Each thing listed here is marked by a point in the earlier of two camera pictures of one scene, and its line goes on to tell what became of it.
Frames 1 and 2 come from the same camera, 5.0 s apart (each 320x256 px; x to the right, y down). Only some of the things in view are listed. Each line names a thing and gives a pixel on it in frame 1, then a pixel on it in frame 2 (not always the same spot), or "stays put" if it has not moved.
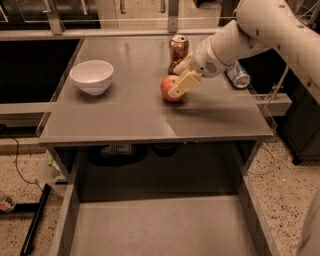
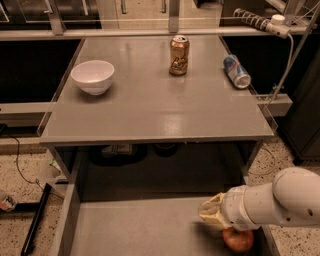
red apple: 167,83 to 238,240
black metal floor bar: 35,208 stays put
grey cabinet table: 133,112 stays put
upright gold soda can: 178,51 stays put
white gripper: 203,60 to 233,208
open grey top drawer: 160,199 stays put
